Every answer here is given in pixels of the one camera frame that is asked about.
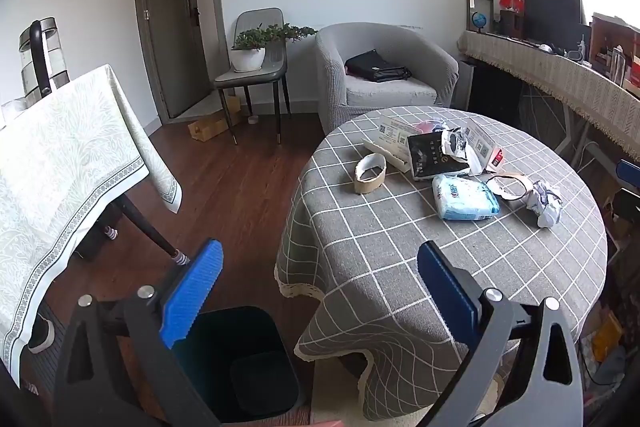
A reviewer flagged green white slipper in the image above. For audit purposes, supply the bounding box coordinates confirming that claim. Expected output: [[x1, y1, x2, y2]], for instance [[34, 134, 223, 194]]
[[27, 316, 56, 355]]

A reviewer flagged grey checked tablecloth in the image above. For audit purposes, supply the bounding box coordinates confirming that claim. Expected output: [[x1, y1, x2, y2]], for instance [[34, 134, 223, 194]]
[[275, 106, 608, 423]]

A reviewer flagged beige fringed desk cloth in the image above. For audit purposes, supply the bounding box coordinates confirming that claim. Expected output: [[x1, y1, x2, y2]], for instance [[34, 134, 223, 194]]
[[457, 29, 640, 154]]

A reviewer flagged grey dining chair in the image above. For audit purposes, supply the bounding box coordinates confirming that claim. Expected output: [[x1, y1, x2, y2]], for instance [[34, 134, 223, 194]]
[[214, 8, 293, 146]]

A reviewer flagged glass kettle with black handle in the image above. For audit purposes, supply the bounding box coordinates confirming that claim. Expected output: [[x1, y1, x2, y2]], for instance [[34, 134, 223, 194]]
[[18, 17, 70, 100]]

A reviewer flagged black computer monitor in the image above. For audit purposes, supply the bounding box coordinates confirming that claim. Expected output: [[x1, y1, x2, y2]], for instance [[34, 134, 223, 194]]
[[523, 0, 592, 44]]

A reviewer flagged black white wrapper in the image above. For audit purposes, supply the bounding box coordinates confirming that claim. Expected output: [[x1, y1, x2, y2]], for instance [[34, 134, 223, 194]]
[[442, 127, 485, 176]]

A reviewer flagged dark teal trash bin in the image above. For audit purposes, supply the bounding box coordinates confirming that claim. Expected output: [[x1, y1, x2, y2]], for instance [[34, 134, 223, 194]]
[[175, 306, 301, 425]]

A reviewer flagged blue white tissue packet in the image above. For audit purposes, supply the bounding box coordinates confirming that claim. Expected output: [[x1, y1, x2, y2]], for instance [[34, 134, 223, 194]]
[[432, 174, 501, 222]]

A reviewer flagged black glossy packet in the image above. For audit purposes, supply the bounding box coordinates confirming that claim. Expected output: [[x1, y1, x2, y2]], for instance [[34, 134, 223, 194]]
[[407, 132, 472, 182]]

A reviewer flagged grey door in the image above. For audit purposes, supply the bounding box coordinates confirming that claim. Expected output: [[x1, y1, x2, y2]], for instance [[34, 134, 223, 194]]
[[133, 0, 227, 126]]

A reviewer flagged framed picture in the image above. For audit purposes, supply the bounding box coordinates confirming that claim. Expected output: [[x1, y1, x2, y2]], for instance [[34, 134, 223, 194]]
[[465, 0, 496, 33]]

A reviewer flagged potted green plant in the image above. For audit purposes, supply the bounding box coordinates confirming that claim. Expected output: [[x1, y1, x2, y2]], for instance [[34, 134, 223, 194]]
[[230, 22, 319, 73]]

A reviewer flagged grey armchair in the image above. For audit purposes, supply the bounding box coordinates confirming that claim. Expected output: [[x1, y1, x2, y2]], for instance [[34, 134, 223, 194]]
[[314, 22, 460, 136]]

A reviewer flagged black handbag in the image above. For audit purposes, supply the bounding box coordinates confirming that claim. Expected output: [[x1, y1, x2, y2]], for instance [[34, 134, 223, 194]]
[[344, 49, 413, 83]]

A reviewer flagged red plastic wrapper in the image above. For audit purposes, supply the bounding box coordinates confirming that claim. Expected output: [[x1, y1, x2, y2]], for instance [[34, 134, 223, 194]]
[[414, 119, 447, 136]]

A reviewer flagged pale green patterned tablecloth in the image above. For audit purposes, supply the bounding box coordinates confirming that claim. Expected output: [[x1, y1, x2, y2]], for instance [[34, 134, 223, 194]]
[[0, 64, 184, 389]]

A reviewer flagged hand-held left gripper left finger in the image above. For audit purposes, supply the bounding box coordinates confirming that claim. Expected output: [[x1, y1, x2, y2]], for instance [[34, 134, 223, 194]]
[[52, 239, 223, 427]]

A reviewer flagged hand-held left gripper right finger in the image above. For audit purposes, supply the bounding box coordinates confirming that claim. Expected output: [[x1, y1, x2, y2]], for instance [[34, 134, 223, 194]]
[[415, 241, 583, 427]]

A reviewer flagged wooden desk shelf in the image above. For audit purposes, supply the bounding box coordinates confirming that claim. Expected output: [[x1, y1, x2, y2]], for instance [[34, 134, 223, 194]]
[[589, 12, 640, 88]]

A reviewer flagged flat white cardboard box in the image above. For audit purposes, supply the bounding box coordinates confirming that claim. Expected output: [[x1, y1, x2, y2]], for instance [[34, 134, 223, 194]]
[[362, 114, 418, 172]]

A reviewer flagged white paper ball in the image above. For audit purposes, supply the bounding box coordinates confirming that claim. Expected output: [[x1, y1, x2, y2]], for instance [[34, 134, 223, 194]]
[[524, 180, 564, 228]]

